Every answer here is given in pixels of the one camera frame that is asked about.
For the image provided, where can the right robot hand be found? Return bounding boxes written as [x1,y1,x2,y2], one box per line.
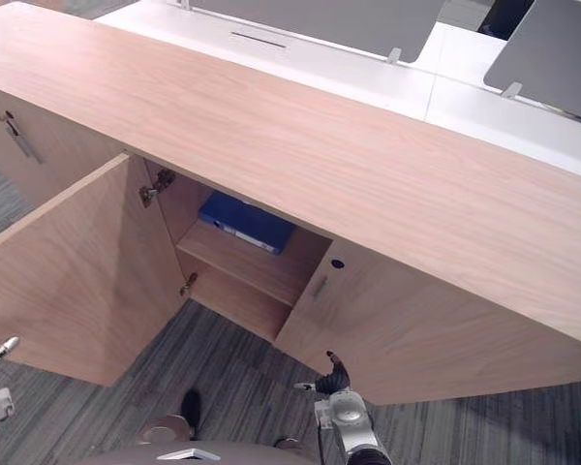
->
[293,350,353,396]

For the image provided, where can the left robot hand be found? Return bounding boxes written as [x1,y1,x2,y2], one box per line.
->
[0,336,20,380]

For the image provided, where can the wooden door with round lock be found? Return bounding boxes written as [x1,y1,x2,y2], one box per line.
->
[275,236,581,406]

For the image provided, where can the open wooden cabinet door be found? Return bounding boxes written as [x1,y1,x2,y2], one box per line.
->
[0,151,191,388]

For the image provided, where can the wooden inner cabinet shelf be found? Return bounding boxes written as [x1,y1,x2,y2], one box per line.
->
[175,220,321,308]

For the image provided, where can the blue file folder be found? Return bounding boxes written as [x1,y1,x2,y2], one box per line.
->
[197,190,297,257]

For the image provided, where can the wooden door with key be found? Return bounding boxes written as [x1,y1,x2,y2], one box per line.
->
[0,81,128,210]

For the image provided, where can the large metal door hinge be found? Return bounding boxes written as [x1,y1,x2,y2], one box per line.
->
[138,168,176,209]

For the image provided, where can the long wooden office cabinet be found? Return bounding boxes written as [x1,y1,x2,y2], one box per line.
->
[0,0,581,406]

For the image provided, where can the dark robot foot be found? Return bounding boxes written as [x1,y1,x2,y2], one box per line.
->
[180,388,203,433]

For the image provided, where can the plain white desk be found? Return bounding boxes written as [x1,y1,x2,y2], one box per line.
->
[423,21,581,184]

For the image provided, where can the wide grey desk partition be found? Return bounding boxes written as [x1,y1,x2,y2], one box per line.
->
[188,0,449,67]

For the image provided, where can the narrow grey desk partition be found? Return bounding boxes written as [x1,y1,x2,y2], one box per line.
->
[482,0,581,125]

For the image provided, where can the long silver door handle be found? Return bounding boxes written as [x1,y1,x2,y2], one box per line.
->
[5,124,46,167]

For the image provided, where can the white desk with cable slot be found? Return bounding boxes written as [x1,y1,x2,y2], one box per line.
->
[94,0,438,123]

